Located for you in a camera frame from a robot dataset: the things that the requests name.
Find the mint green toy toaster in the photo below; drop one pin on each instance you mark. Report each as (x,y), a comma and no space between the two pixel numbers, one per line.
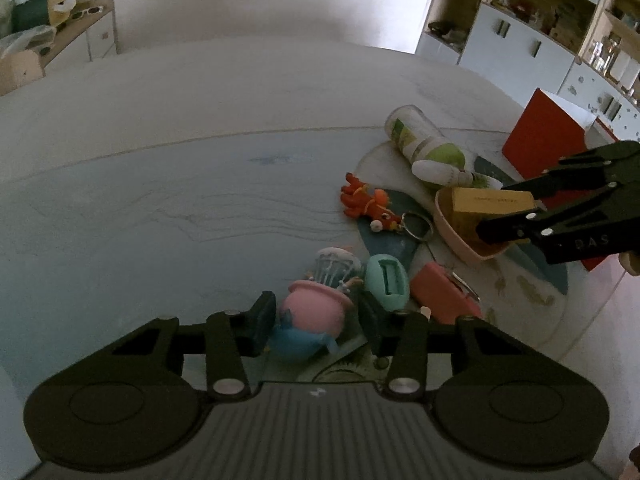
(375,280)

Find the clear plastic bag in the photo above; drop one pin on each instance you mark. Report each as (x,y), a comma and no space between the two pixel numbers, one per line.
(25,40)

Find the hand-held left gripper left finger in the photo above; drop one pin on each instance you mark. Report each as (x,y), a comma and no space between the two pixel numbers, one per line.
(262,322)

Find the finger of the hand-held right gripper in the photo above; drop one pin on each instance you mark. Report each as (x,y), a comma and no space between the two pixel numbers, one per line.
(525,227)
(590,170)

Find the yellow wooden block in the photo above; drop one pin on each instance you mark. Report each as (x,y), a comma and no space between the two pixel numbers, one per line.
(480,202)

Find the red storage box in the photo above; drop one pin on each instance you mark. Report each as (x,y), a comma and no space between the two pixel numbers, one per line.
(540,135)

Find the pink wallet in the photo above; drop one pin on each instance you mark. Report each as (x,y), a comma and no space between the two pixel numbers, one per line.
(440,292)

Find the green tissue box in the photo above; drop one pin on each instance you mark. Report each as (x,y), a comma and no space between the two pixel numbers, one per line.
(30,14)

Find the person's right hand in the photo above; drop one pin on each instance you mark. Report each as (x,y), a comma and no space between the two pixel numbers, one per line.
(631,264)

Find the white sunglasses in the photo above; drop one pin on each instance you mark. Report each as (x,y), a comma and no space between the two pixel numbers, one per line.
(87,12)

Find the white shelf unit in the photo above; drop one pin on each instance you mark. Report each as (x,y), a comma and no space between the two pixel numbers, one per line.
(505,50)

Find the white wooden cabinet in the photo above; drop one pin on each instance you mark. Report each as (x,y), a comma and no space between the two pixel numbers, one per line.
(95,40)

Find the clear jar with green lid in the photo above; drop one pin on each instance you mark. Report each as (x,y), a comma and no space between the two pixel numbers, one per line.
(415,135)

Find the brown cardboard box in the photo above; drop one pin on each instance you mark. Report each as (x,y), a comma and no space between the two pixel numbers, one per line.
(20,69)

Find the pink and blue pig toy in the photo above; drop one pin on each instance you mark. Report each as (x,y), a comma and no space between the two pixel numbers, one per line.
(310,310)

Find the pink bowl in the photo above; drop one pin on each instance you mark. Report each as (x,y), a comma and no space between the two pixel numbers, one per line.
(452,235)

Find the white and green marker pen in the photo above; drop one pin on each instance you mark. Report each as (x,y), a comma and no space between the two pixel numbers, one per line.
(437,171)

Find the yellow tissue box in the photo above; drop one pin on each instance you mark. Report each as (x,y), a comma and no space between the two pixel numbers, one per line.
(59,2)

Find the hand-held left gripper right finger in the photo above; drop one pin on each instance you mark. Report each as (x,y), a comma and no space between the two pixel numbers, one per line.
(372,325)

